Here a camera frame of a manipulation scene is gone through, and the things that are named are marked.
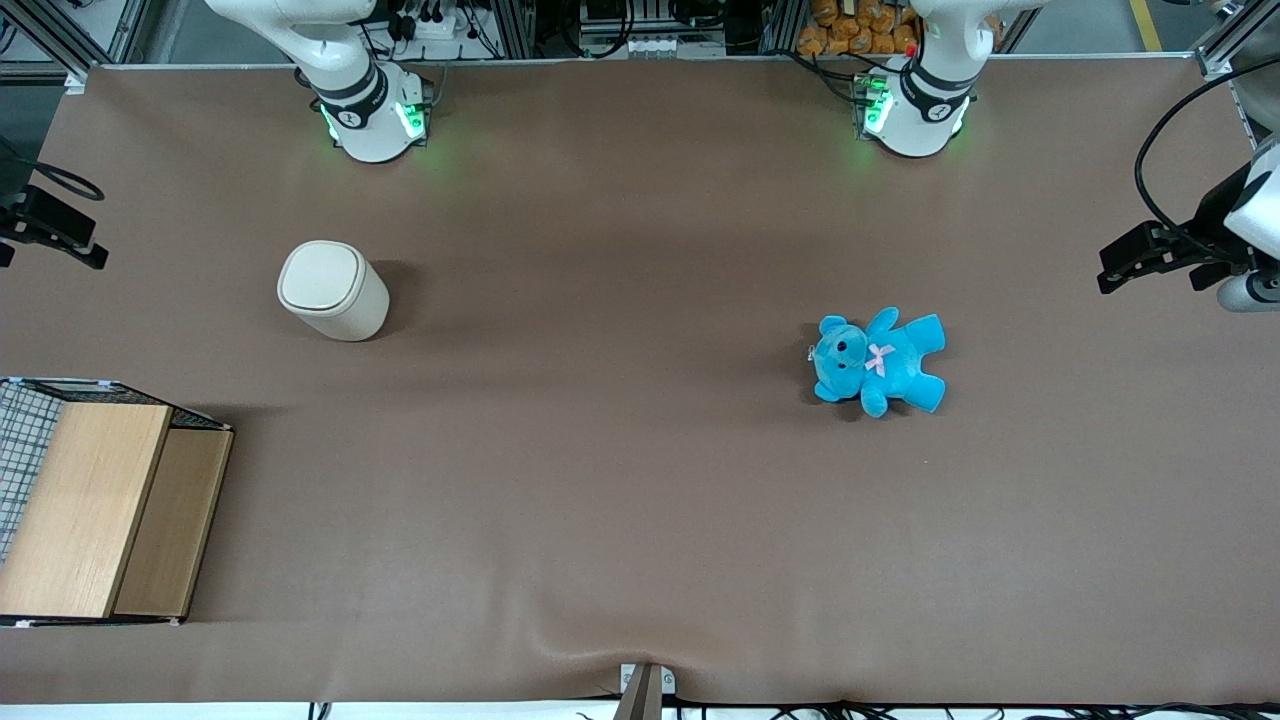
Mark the blue teddy bear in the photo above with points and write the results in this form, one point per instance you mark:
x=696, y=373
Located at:
x=885, y=365

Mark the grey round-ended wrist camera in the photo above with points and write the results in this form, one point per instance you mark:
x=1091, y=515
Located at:
x=1250, y=292

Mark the metal clamp bracket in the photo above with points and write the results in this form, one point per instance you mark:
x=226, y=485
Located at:
x=645, y=690

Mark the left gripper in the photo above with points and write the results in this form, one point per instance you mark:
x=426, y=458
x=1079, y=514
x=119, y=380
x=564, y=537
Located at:
x=1212, y=219

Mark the orange plush toy pile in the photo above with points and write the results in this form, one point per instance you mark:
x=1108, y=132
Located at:
x=860, y=28

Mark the aluminium frame post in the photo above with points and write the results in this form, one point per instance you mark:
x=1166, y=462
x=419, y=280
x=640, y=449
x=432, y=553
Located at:
x=70, y=35
x=1225, y=40

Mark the brown table mat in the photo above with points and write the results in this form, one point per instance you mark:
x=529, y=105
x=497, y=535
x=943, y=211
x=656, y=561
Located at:
x=640, y=480

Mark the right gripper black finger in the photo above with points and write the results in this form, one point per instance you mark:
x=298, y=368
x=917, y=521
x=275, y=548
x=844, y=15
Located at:
x=65, y=228
x=6, y=254

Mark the white power strip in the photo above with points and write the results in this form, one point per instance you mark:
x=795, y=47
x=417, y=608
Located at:
x=435, y=25

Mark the cream trash can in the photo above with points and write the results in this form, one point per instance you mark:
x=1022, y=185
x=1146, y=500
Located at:
x=335, y=295

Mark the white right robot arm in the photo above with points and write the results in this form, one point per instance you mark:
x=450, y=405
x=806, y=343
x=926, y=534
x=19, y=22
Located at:
x=345, y=75

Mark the white terminal block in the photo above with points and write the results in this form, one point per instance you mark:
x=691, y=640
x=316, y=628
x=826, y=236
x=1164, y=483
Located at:
x=655, y=45

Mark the light wooden board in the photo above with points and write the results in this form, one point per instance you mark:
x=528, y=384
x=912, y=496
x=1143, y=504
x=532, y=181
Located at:
x=80, y=510

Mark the dark wooden board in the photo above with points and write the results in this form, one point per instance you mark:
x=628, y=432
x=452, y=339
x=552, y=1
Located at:
x=170, y=525

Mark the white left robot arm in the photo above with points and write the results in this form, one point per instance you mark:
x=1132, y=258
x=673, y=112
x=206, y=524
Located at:
x=925, y=90

